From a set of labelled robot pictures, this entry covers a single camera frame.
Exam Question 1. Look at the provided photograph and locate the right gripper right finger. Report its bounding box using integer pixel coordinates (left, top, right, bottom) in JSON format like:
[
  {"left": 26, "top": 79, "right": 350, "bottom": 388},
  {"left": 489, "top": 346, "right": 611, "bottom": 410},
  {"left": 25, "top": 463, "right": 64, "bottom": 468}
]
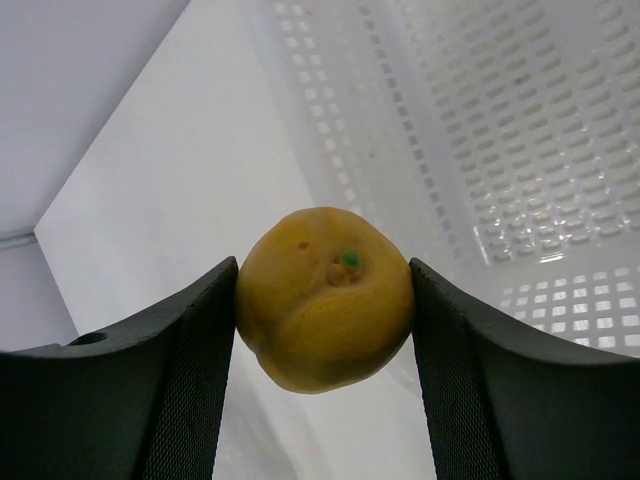
[{"left": 410, "top": 259, "right": 639, "bottom": 479}]

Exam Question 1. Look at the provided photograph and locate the white plastic basket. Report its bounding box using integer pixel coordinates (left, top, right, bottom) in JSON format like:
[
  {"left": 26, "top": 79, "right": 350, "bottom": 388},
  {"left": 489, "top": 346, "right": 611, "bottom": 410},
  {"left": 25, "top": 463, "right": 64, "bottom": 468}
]
[{"left": 249, "top": 0, "right": 640, "bottom": 480}]

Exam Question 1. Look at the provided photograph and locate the yellow toy fruit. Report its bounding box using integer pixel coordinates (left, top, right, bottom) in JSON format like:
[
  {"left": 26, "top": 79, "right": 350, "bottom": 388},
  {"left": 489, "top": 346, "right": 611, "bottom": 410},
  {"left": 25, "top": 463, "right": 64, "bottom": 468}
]
[{"left": 235, "top": 207, "right": 416, "bottom": 394}]

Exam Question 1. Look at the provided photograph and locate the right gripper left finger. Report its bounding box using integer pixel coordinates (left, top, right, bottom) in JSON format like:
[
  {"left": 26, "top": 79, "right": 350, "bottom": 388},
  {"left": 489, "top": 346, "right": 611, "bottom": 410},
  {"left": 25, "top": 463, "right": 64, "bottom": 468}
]
[{"left": 1, "top": 258, "right": 238, "bottom": 479}]

